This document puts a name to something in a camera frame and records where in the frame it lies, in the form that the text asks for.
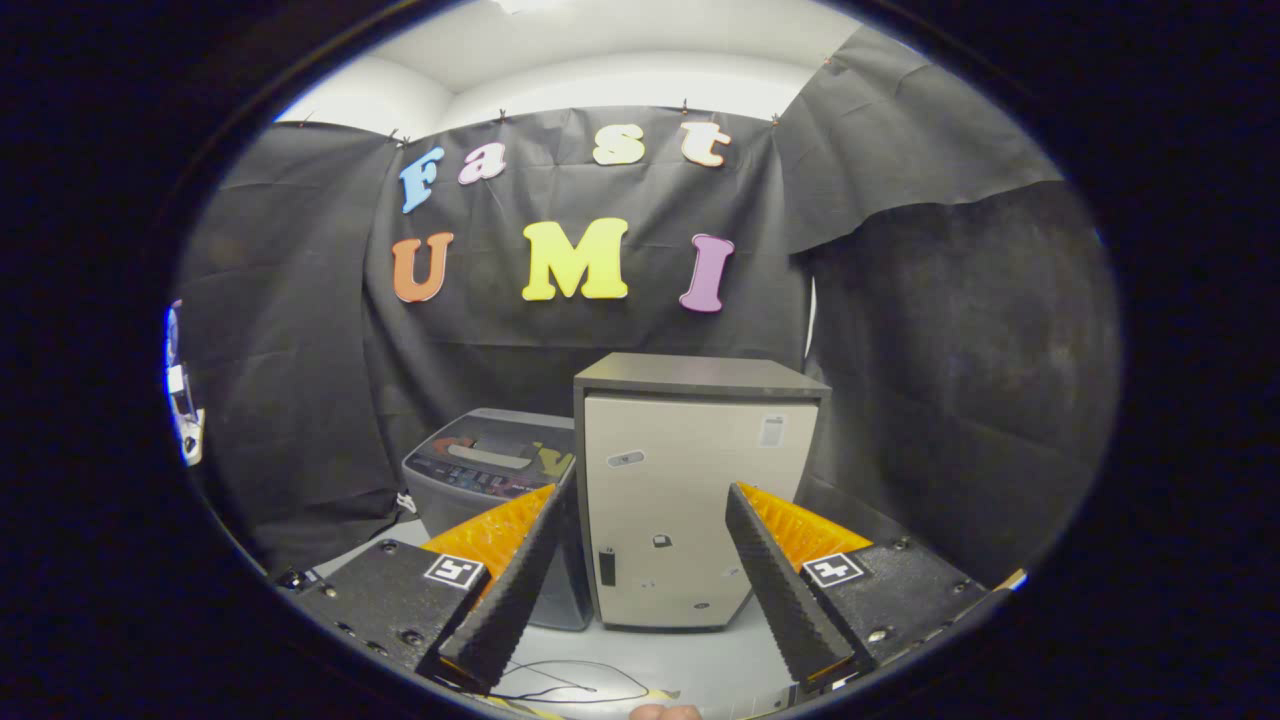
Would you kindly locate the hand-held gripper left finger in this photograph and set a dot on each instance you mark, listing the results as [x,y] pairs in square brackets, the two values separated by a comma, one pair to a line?
[510,595]

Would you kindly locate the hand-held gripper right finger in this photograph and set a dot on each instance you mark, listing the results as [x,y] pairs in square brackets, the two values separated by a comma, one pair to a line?
[782,590]

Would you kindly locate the grey washing machine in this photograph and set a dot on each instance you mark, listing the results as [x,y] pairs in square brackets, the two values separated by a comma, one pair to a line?
[440,512]

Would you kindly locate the beige cabinet with grey top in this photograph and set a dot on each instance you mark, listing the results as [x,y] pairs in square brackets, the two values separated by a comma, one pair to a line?
[680,480]

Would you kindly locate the black backdrop cloth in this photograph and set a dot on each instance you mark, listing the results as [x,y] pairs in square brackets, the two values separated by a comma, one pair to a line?
[290,350]

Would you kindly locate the white and blue equipment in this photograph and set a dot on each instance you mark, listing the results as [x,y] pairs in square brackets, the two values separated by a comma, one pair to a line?
[183,400]

